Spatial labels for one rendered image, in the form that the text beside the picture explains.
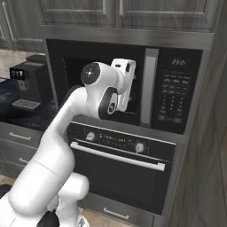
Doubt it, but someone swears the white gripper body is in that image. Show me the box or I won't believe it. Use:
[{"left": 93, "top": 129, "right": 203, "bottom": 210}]
[{"left": 117, "top": 75, "right": 135, "bottom": 114}]

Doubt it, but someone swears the black built-in microwave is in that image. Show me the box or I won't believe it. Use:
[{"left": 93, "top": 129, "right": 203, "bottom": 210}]
[{"left": 45, "top": 38, "right": 205, "bottom": 136}]

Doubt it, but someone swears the black microwave door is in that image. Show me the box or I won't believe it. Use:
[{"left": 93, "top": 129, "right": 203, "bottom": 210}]
[{"left": 46, "top": 39, "right": 160, "bottom": 129}]

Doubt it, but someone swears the grey wood cupboard door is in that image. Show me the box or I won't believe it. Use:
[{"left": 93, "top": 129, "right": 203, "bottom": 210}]
[
  {"left": 37, "top": 0, "right": 117, "bottom": 28},
  {"left": 116, "top": 0, "right": 223, "bottom": 33},
  {"left": 0, "top": 0, "right": 46, "bottom": 51}
]

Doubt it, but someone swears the black oven door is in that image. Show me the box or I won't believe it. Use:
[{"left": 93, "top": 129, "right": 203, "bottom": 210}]
[{"left": 68, "top": 139, "right": 176, "bottom": 215}]

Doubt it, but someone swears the silver oven knob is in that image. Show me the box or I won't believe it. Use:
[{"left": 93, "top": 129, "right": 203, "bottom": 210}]
[
  {"left": 134, "top": 142, "right": 145, "bottom": 154},
  {"left": 85, "top": 131, "right": 97, "bottom": 142}
]

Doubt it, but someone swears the grey wood side panel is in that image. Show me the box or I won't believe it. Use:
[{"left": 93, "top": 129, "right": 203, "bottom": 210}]
[{"left": 165, "top": 0, "right": 227, "bottom": 227}]

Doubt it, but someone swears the black built-in oven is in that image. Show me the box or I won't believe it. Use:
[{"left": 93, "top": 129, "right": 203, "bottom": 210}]
[{"left": 66, "top": 119, "right": 178, "bottom": 216}]

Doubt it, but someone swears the black coffee machine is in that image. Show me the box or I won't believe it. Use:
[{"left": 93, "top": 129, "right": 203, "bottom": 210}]
[{"left": 9, "top": 53, "right": 53, "bottom": 113}]

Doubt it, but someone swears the grey wood drawer front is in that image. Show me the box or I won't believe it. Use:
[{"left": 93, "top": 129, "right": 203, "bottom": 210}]
[
  {"left": 0, "top": 138, "right": 38, "bottom": 171},
  {"left": 0, "top": 121, "right": 44, "bottom": 149}
]

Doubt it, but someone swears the grey drawer below oven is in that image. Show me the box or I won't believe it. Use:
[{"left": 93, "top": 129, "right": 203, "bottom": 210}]
[{"left": 77, "top": 192, "right": 155, "bottom": 227}]

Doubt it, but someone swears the silver microwave door handle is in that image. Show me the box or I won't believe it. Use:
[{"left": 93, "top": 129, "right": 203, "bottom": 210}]
[{"left": 140, "top": 48, "right": 160, "bottom": 129}]

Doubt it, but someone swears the silver oven door handle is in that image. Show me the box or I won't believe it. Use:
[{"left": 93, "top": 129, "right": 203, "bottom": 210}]
[{"left": 69, "top": 141, "right": 167, "bottom": 173}]

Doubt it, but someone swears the silver cupboard door handle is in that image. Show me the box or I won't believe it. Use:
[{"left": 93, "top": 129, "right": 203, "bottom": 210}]
[
  {"left": 101, "top": 0, "right": 108, "bottom": 16},
  {"left": 118, "top": 0, "right": 125, "bottom": 17},
  {"left": 2, "top": 1, "right": 16, "bottom": 43}
]

